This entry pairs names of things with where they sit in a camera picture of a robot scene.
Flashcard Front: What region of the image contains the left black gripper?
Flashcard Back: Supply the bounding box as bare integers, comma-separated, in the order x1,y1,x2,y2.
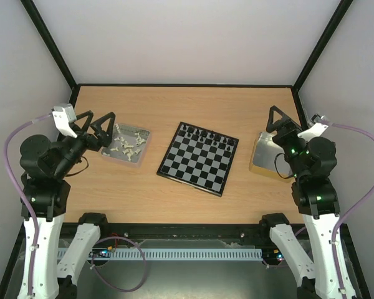
53,110,116,178

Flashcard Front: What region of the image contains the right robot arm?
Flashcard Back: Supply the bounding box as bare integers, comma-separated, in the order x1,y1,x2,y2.
259,106,358,298

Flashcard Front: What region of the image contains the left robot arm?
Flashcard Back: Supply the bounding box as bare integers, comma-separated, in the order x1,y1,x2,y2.
18,111,115,298

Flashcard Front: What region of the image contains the right metal tray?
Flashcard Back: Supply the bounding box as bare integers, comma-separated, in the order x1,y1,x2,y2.
249,131,292,183

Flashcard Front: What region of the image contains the metal tray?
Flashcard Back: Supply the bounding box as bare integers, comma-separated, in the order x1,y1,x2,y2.
101,123,152,168
249,131,292,183

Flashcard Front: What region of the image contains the left metal tray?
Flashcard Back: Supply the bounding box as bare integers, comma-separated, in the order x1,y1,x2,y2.
101,123,152,168

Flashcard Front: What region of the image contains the black white chessboard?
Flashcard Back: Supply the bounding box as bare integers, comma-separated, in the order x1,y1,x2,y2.
156,122,239,197

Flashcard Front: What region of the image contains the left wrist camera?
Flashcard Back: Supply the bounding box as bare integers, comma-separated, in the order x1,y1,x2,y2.
52,103,77,138

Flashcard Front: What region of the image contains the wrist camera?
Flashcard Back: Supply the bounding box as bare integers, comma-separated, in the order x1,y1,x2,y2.
297,115,328,142
52,103,77,138

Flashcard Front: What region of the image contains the black metal frame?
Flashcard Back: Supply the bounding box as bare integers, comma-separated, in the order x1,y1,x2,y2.
0,1,371,298

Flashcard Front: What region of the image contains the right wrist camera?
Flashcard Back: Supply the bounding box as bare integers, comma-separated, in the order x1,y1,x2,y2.
297,115,328,142

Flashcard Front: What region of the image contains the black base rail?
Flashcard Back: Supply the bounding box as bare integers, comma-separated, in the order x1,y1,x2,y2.
100,223,271,246

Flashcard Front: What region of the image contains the light blue cable duct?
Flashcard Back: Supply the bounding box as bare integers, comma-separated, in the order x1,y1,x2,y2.
95,248,263,262

